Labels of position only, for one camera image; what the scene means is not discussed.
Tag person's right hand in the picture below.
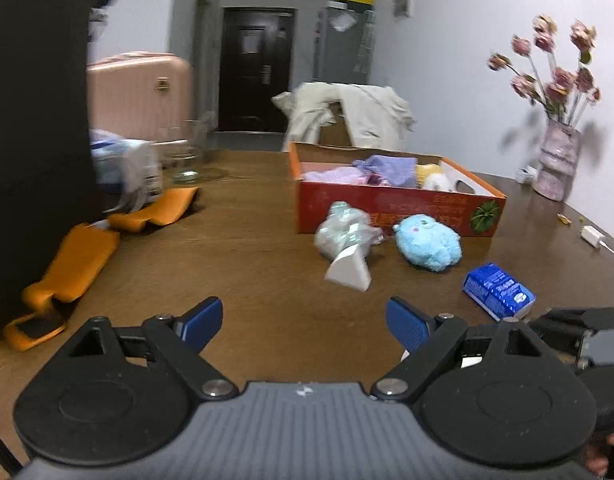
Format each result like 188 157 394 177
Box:
584 426 614 477

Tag pink textured vase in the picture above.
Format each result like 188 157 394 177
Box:
532 119 582 203

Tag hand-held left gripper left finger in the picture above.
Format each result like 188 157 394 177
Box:
37 296 239 401

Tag blue tissue packet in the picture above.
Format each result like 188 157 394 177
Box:
462 262 537 322

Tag red cardboard box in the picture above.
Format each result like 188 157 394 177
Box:
288 141 508 238

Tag plastic bag with blue contents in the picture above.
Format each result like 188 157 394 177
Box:
89 129 164 211

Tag pink suitcase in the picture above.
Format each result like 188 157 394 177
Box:
87 51 194 144

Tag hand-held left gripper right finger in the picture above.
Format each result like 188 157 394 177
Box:
371 296 573 403

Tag clear plastic bag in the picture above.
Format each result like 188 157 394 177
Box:
314 201 384 291

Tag grey refrigerator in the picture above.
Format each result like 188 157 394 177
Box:
313 2 378 86

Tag white charger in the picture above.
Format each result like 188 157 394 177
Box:
581 225 607 250

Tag beige coat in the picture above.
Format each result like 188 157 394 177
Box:
272 81 418 151

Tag blue plush toy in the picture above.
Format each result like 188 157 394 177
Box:
392 213 463 273

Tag brown cardboard box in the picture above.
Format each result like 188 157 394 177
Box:
318 102 356 147

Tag dark entrance door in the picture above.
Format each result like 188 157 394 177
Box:
219 7 296 134

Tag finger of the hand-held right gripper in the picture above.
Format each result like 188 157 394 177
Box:
547 332 597 372
530 306 614 337

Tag dried pink roses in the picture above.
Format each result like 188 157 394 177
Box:
487 13 602 126

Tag white and yellow plush toy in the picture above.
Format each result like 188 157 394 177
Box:
415 161 458 192

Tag black paper bag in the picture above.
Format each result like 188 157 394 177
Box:
0 0 100 337

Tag clear glass jar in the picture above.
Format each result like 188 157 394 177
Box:
159 120 211 185

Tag purple cloth pouch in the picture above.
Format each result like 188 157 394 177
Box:
352 155 419 189

